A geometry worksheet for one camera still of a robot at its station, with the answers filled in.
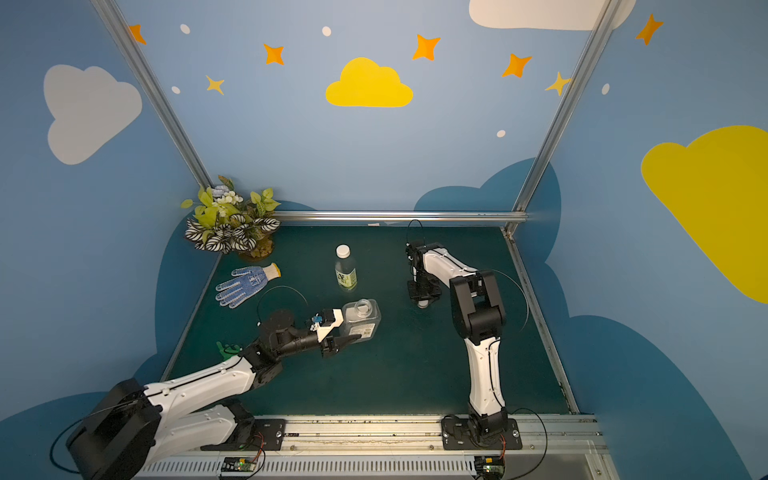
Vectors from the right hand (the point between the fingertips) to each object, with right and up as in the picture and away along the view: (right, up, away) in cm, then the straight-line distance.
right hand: (426, 297), depth 100 cm
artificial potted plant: (-63, +24, -11) cm, 68 cm away
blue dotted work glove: (-66, +2, +1) cm, 66 cm away
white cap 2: (-1, -2, -3) cm, 3 cm away
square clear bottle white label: (-19, 0, -34) cm, 39 cm away
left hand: (-21, -2, -25) cm, 33 cm away
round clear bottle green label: (-26, +9, -6) cm, 29 cm away
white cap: (-27, +16, -12) cm, 33 cm away
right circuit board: (+12, -37, -28) cm, 48 cm away
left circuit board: (-50, -37, -29) cm, 68 cm away
